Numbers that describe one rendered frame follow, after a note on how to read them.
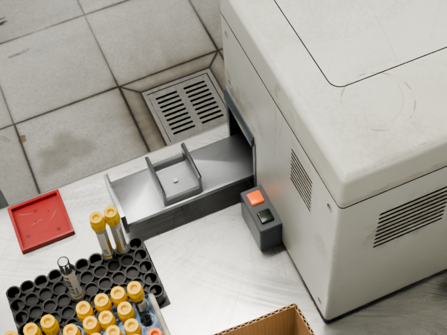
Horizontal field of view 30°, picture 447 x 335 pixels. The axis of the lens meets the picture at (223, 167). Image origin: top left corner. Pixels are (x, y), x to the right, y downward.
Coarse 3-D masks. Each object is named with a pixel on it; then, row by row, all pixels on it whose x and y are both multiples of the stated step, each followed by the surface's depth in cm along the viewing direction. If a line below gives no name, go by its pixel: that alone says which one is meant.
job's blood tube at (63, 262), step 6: (60, 258) 90; (66, 258) 90; (60, 264) 91; (66, 264) 92; (60, 270) 91; (66, 270) 90; (72, 270) 91; (66, 276) 91; (72, 276) 92; (66, 282) 93; (72, 282) 93; (78, 282) 94; (72, 288) 94; (78, 288) 95; (72, 294) 95; (78, 294) 95
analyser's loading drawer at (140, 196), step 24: (216, 144) 105; (240, 144) 105; (168, 168) 104; (192, 168) 100; (216, 168) 103; (240, 168) 103; (120, 192) 102; (144, 192) 102; (168, 192) 102; (192, 192) 101; (120, 216) 98; (144, 216) 100
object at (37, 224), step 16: (16, 208) 106; (32, 208) 106; (48, 208) 106; (64, 208) 105; (16, 224) 105; (32, 224) 105; (48, 224) 104; (64, 224) 104; (32, 240) 103; (48, 240) 103
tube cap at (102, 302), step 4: (96, 296) 86; (100, 296) 86; (104, 296) 86; (96, 300) 86; (100, 300) 86; (104, 300) 86; (108, 300) 86; (96, 304) 85; (100, 304) 85; (104, 304) 85; (108, 304) 86; (96, 308) 86; (100, 308) 86; (104, 308) 86; (108, 308) 86
